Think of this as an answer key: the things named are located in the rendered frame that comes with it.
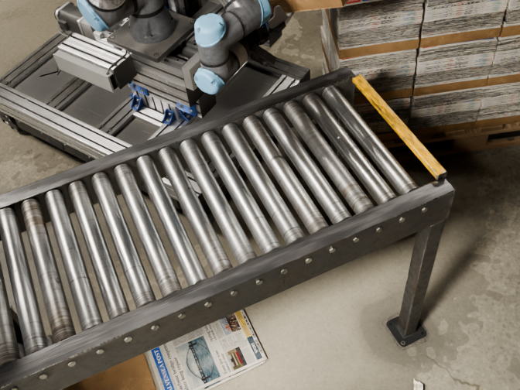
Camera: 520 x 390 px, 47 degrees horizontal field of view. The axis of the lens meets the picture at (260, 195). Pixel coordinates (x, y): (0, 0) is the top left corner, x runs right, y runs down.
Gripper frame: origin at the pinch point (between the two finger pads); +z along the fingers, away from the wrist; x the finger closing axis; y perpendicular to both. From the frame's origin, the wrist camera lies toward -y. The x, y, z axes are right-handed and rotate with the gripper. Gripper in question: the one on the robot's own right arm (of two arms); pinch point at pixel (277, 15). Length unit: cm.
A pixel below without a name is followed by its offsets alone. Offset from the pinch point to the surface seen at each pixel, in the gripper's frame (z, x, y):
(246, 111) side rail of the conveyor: -22.3, 5.1, -17.1
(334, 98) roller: -6.0, -13.5, -24.6
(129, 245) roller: -75, 6, -17
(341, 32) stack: 31.8, 4.6, -26.1
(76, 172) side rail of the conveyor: -63, 32, -6
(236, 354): -62, 23, -94
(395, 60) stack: 44, -4, -46
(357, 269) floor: -10, 3, -104
